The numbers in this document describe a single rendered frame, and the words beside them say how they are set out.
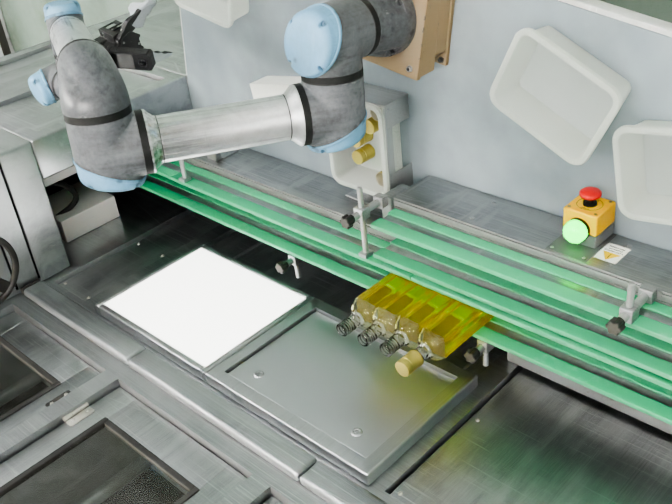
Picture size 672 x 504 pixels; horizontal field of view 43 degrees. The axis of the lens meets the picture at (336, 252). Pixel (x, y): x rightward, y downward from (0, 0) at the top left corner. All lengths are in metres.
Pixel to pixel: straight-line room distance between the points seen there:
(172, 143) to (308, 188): 0.64
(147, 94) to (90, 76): 0.92
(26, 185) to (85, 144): 0.78
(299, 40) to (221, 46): 0.77
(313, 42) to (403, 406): 0.72
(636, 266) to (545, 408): 0.35
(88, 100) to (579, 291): 0.90
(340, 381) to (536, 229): 0.50
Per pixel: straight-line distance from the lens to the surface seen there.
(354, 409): 1.72
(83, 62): 1.52
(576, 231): 1.61
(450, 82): 1.78
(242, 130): 1.55
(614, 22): 1.55
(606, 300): 1.55
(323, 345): 1.88
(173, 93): 2.46
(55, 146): 2.29
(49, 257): 2.37
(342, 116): 1.57
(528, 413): 1.75
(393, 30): 1.63
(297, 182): 2.14
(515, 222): 1.72
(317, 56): 1.52
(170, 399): 1.87
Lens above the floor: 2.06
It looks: 35 degrees down
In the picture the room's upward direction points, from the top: 123 degrees counter-clockwise
